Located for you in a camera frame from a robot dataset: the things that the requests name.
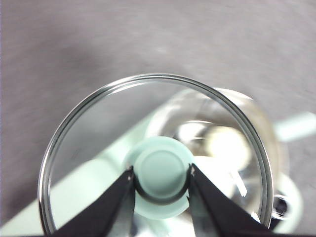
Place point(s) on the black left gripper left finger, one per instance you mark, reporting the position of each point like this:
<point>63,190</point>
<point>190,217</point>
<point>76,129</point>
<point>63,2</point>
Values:
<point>108,209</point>

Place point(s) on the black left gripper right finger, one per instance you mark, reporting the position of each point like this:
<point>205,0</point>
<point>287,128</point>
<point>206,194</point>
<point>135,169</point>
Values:
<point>217,212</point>

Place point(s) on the glass pot lid green knob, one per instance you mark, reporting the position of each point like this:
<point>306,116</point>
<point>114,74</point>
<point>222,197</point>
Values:
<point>160,172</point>

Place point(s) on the white pleated steamed bun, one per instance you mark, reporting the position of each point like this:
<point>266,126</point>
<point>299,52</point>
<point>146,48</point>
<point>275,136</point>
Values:
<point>229,145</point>

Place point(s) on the silver control knob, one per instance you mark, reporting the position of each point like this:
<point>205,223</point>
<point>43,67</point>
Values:
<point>282,207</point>

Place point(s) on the mint green breakfast machine base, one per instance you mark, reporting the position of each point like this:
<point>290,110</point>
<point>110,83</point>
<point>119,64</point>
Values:
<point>297,197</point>

